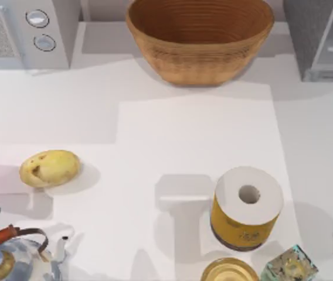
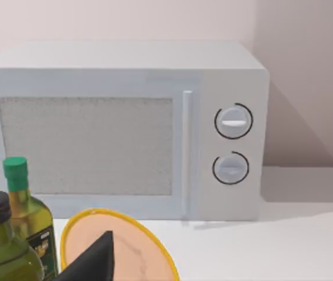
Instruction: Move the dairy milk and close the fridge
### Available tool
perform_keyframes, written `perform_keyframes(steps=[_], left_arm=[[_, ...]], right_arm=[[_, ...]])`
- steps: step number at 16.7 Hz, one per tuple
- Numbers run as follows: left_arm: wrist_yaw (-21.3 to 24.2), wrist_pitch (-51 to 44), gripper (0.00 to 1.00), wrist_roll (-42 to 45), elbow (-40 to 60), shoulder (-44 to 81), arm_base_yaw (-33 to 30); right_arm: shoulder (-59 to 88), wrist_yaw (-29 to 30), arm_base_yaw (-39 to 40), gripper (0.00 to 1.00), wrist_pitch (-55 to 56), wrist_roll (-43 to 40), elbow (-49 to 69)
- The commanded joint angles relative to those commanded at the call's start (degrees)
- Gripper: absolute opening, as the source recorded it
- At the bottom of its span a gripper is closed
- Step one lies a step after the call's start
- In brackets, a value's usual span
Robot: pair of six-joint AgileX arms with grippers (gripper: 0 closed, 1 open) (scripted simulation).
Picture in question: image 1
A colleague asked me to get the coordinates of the brown woven basket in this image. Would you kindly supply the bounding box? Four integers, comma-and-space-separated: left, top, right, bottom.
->
125, 0, 274, 87

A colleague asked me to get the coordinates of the yellow wrapped paper roll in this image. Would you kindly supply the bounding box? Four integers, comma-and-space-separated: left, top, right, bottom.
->
209, 166, 284, 252

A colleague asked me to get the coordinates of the yellow potato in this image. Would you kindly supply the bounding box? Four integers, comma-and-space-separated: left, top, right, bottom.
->
19, 149, 82, 189

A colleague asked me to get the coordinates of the yellow glass cup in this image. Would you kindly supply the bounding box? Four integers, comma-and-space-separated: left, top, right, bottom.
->
200, 257, 260, 281

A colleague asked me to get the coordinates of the round microwave knob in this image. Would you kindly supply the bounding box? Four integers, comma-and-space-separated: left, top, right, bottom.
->
33, 33, 57, 52
25, 9, 50, 29

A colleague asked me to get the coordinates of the square clear glass bottle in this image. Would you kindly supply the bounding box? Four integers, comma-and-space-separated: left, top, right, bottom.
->
261, 244, 320, 281

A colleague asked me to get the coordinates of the pale microwave oven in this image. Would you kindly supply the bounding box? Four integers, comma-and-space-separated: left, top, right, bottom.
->
0, 0, 82, 71

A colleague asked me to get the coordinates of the white and blue kettle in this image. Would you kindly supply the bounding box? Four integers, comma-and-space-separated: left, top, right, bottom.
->
0, 224, 69, 281

